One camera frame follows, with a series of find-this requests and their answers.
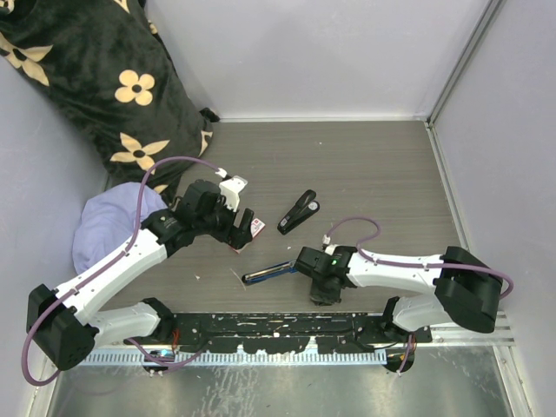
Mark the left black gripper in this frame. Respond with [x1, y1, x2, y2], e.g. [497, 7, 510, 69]
[195, 195, 253, 249]

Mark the white red staple box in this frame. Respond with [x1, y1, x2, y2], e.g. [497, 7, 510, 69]
[233, 218, 266, 254]

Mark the blue stapler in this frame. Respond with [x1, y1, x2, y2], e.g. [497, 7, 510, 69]
[241, 261, 296, 286]

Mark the black stapler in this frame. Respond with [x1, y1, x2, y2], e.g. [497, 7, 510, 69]
[277, 189, 321, 235]

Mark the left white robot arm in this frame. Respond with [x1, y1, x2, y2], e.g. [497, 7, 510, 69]
[26, 176, 254, 371]

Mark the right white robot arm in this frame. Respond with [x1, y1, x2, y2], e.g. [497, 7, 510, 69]
[295, 245, 510, 342]

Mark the lavender crumpled cloth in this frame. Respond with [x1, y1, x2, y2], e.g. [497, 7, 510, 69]
[72, 182, 168, 274]

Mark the black floral plush blanket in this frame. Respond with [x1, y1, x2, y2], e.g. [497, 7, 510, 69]
[1, 1, 217, 201]

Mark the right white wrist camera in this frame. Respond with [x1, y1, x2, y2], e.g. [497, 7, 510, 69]
[322, 234, 339, 255]

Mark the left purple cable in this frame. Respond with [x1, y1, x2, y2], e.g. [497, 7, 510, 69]
[21, 156, 231, 387]

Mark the black mounting base plate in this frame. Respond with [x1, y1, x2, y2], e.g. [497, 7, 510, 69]
[129, 311, 434, 354]

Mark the white slotted cable duct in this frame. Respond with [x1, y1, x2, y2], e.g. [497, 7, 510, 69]
[81, 346, 387, 367]

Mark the aluminium slotted rail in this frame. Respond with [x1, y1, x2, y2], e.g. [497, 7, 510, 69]
[86, 310, 518, 348]

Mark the aluminium corner frame post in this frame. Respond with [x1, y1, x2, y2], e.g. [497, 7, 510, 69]
[423, 0, 509, 127]

